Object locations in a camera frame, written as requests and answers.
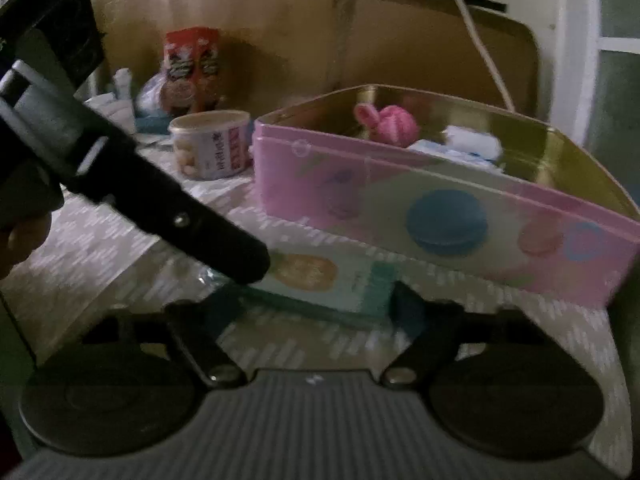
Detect person's left hand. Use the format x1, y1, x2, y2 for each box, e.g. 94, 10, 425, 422
0, 214, 52, 281

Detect green packet orange print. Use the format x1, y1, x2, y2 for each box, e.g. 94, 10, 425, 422
200, 252, 401, 329

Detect red cereal box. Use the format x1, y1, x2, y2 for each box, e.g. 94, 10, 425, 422
161, 26, 221, 116

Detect pink tin box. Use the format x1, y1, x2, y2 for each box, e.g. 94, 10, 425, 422
251, 83, 640, 312

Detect white printed bag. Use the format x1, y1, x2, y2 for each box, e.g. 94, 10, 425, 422
87, 92, 139, 134

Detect brown tray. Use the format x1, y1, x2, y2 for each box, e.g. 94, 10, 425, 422
332, 0, 541, 121

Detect white window frame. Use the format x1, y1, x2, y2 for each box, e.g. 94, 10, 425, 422
547, 0, 640, 201

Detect patterned tablecloth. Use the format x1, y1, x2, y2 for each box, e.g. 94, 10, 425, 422
0, 130, 632, 411

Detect white cable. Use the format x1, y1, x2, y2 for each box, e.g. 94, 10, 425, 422
435, 0, 516, 113

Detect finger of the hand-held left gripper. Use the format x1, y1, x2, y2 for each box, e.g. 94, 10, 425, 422
64, 134, 273, 287

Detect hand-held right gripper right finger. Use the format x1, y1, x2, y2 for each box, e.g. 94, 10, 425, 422
380, 282, 552, 389

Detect white tissue packet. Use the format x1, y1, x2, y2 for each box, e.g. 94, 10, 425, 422
407, 125, 504, 174

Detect clear plastic bag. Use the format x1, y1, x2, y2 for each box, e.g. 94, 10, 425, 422
134, 75, 171, 121

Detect teal ribbed mat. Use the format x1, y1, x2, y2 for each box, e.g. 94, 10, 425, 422
135, 115, 173, 135

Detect food can with white label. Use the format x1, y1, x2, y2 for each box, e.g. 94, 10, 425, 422
169, 110, 252, 181

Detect wooden board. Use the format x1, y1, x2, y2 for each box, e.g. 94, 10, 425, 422
92, 0, 347, 112

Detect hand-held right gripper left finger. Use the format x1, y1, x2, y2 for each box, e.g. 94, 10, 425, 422
81, 292, 246, 388

